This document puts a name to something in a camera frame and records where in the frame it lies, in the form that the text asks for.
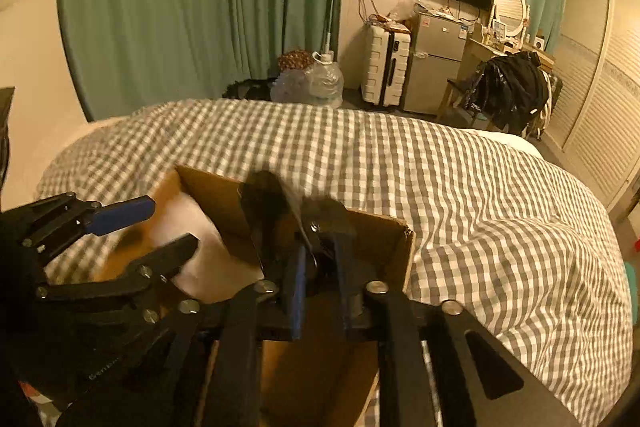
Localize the white louvered wardrobe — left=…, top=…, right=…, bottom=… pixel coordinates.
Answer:
left=544, top=0, right=639, bottom=209

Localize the white sock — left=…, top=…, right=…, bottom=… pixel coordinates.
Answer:
left=149, top=192, right=264, bottom=303

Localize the clear water jug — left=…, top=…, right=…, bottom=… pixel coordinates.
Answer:
left=270, top=51, right=344, bottom=108

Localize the white oval vanity mirror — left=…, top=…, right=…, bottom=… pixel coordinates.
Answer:
left=491, top=0, right=528, bottom=38

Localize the black jacket on chair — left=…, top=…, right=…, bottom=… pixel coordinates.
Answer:
left=462, top=51, right=563, bottom=140

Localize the wooden dressing table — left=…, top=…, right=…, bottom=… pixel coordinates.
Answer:
left=456, top=37, right=555, bottom=80

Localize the silver mini fridge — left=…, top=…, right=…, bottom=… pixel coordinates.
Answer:
left=402, top=13, right=468, bottom=115

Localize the brown patterned bag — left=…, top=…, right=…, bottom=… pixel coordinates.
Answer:
left=277, top=50, right=314, bottom=72

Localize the white suitcase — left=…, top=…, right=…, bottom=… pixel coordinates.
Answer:
left=360, top=23, right=411, bottom=107

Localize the grey checkered duvet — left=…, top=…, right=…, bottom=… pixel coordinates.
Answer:
left=36, top=100, right=632, bottom=426

